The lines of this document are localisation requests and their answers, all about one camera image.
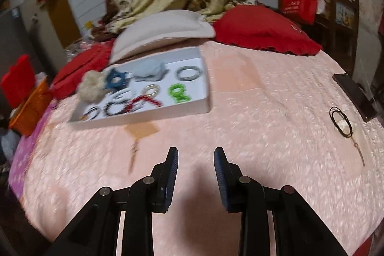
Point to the earring on paper card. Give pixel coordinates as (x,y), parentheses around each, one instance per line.
(141,131)

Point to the light blue fluffy headband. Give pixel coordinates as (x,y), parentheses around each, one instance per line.
(150,70)

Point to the black smartphone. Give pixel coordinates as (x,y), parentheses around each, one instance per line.
(355,97)

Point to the dark blue hair claw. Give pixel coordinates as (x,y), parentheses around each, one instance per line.
(115,79)

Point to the red ruffled pillow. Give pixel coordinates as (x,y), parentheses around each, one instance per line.
(264,31)
(78,64)

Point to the white shallow cardboard box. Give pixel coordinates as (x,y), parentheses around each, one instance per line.
(195,107)

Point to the dark wooden chair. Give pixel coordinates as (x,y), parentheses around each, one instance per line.
(345,28)

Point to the orange plastic basket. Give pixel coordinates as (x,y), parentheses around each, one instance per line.
(31,112)

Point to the white pillow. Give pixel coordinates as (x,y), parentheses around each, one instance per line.
(162,31)

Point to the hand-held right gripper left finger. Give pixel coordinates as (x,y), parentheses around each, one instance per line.
(171,178)

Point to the red shopping bag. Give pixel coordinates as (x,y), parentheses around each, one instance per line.
(300,4)

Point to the cream dotted scrunchie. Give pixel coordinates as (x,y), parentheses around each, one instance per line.
(91,86)

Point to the red box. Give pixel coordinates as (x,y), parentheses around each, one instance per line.
(16,79)

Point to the purple bed sheet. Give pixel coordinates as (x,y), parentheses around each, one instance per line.
(30,148)

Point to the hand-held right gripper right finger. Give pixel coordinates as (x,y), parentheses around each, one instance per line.
(221,178)

